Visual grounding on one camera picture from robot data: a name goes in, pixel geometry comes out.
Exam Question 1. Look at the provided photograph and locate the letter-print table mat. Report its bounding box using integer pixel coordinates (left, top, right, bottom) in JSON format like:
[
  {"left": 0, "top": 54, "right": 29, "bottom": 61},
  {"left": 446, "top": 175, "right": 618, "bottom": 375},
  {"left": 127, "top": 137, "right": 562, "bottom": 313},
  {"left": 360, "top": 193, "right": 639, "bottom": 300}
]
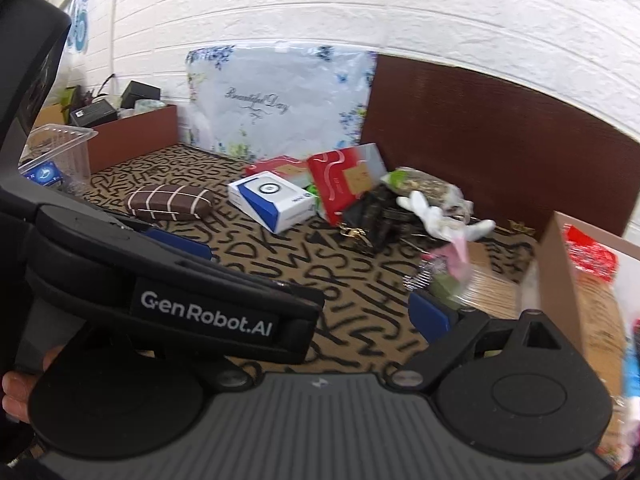
[{"left": 75, "top": 142, "right": 538, "bottom": 376}]

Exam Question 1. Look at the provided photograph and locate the clear plastic packet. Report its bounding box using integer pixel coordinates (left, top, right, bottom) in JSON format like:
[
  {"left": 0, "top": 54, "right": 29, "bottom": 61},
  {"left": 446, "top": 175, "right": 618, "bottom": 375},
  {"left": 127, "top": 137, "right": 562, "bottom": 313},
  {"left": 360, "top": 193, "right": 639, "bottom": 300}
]
[{"left": 409, "top": 237, "right": 477, "bottom": 312}]

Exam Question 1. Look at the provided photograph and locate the blue and white wall poster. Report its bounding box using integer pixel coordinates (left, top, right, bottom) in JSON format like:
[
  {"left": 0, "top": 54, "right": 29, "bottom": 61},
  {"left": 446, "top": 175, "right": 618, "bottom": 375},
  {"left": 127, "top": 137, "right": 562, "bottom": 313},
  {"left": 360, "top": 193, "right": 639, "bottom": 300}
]
[{"left": 64, "top": 0, "right": 95, "bottom": 56}]

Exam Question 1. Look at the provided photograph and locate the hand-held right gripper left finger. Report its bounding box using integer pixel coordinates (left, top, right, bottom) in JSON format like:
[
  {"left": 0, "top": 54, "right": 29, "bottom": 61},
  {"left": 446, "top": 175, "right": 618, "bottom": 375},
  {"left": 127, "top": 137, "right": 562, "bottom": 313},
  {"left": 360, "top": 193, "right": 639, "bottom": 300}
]
[{"left": 192, "top": 357, "right": 256, "bottom": 393}]

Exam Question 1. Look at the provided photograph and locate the clear bag of seeds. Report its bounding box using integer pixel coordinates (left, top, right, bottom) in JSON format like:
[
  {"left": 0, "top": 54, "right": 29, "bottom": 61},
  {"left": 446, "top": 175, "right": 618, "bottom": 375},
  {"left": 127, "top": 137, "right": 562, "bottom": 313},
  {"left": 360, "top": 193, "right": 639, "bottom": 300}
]
[{"left": 381, "top": 166, "right": 475, "bottom": 223}]

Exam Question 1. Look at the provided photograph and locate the brown open box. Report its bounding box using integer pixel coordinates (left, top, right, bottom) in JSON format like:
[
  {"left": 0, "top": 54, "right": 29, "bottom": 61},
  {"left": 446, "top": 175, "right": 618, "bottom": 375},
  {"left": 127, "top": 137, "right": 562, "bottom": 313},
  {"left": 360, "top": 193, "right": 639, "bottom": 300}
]
[{"left": 86, "top": 104, "right": 181, "bottom": 175}]

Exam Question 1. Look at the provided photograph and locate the flat red box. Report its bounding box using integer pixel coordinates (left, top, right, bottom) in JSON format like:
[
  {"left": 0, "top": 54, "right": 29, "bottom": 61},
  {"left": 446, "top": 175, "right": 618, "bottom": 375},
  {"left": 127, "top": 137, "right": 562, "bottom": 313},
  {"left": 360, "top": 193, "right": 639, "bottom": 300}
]
[{"left": 244, "top": 156, "right": 315, "bottom": 187}]

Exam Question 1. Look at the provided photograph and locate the blue packet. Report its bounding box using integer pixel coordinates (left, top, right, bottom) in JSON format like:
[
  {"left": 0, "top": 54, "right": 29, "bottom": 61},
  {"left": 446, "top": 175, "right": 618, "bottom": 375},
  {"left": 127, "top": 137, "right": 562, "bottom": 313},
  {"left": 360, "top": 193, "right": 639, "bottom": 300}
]
[{"left": 20, "top": 160, "right": 65, "bottom": 190}]

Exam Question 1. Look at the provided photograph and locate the red gift box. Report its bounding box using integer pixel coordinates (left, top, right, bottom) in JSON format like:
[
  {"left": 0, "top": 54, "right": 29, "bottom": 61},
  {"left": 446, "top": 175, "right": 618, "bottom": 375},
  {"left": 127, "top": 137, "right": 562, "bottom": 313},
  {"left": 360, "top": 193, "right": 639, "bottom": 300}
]
[{"left": 306, "top": 143, "right": 389, "bottom": 226}]

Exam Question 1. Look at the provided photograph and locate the clear plastic container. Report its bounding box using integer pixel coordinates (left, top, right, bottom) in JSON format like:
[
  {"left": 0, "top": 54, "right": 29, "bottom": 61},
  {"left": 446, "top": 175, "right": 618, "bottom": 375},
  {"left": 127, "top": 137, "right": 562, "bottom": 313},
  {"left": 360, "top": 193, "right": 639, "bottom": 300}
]
[{"left": 19, "top": 123, "right": 99, "bottom": 188}]

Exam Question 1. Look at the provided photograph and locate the person's left hand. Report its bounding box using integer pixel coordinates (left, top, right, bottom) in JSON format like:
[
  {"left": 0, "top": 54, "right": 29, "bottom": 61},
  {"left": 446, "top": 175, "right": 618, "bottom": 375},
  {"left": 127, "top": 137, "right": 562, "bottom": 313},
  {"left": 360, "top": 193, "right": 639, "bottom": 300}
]
[{"left": 1, "top": 346, "right": 63, "bottom": 426}]

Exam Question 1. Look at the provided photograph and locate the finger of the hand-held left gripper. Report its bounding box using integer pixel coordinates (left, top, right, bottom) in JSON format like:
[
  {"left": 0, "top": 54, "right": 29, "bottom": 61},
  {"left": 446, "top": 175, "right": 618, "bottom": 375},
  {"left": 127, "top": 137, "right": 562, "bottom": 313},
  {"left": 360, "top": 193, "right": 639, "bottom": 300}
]
[{"left": 92, "top": 207, "right": 216, "bottom": 263}]

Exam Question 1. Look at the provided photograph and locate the black box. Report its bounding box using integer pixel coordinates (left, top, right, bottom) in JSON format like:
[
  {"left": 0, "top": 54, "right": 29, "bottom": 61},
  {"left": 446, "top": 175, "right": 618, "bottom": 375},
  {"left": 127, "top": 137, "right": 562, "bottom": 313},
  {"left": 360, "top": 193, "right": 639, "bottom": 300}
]
[
  {"left": 120, "top": 80, "right": 162, "bottom": 111},
  {"left": 69, "top": 99, "right": 120, "bottom": 128}
]

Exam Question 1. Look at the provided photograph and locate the black patterned wallet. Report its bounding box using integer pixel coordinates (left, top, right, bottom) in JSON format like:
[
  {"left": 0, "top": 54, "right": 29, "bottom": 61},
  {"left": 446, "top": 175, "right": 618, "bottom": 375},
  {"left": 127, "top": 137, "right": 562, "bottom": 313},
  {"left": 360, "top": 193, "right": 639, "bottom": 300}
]
[{"left": 341, "top": 184, "right": 418, "bottom": 257}]

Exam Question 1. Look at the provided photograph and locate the brown wooden board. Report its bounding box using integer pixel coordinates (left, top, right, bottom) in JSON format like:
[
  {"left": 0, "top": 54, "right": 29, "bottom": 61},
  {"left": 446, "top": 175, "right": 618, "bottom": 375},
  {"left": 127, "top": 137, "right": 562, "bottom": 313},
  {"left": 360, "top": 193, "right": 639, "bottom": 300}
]
[{"left": 360, "top": 54, "right": 640, "bottom": 241}]

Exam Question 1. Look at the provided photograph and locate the white plush rabbit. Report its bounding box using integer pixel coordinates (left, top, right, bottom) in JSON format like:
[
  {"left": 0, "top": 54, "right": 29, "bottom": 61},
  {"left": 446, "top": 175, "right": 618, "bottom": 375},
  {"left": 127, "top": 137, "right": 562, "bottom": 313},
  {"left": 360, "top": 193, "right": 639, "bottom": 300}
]
[{"left": 396, "top": 191, "right": 497, "bottom": 241}]

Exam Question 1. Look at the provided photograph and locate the large cardboard box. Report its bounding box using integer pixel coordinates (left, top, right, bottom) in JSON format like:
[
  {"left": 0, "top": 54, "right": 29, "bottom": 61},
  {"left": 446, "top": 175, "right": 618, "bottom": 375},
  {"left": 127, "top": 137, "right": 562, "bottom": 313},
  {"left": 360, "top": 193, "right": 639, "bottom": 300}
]
[{"left": 520, "top": 210, "right": 640, "bottom": 466}]

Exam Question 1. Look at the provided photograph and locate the white and blue box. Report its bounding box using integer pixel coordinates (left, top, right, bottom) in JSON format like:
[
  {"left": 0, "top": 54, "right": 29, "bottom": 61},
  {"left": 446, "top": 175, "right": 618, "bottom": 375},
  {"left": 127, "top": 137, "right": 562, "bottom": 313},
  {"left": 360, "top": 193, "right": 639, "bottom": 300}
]
[{"left": 241, "top": 170, "right": 318, "bottom": 234}]

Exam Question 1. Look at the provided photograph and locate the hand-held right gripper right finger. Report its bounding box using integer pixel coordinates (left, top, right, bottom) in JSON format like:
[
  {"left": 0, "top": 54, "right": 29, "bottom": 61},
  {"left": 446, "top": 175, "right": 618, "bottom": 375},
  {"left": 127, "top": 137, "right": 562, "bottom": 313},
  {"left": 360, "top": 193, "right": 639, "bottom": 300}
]
[{"left": 390, "top": 292, "right": 583, "bottom": 396}]

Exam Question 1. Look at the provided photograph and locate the brown striped glasses case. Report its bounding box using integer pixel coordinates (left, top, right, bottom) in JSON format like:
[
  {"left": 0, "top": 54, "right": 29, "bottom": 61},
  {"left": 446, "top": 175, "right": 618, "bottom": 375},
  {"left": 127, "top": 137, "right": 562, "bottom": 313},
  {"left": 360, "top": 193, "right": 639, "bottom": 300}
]
[{"left": 124, "top": 184, "right": 215, "bottom": 222}]

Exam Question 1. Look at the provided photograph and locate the floral white packaging bag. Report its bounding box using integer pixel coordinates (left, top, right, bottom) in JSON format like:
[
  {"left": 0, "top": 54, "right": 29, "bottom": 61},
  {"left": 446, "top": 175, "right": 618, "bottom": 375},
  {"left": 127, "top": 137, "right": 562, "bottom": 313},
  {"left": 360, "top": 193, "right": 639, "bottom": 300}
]
[{"left": 184, "top": 44, "right": 379, "bottom": 167}]

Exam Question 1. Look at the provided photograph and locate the gold keyring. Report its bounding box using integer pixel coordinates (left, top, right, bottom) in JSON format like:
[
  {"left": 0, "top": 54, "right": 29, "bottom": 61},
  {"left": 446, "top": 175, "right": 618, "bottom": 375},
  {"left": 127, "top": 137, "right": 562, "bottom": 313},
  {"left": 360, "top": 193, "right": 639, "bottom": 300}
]
[{"left": 339, "top": 225, "right": 375, "bottom": 255}]

